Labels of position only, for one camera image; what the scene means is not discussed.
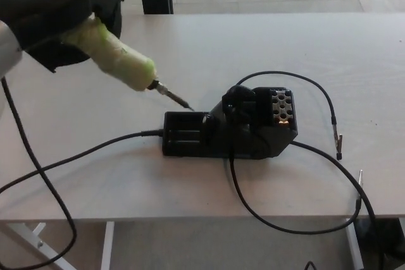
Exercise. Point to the black soldering station base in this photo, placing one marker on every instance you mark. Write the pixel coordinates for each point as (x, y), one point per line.
(253, 142)

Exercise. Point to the white metal table frame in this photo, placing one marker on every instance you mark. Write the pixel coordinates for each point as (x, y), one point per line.
(108, 244)

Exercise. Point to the tape-wrapped soldering iron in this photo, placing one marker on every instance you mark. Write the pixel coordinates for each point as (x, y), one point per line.
(126, 61)

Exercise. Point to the dark bulky object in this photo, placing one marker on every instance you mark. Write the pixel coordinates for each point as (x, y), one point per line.
(386, 248)

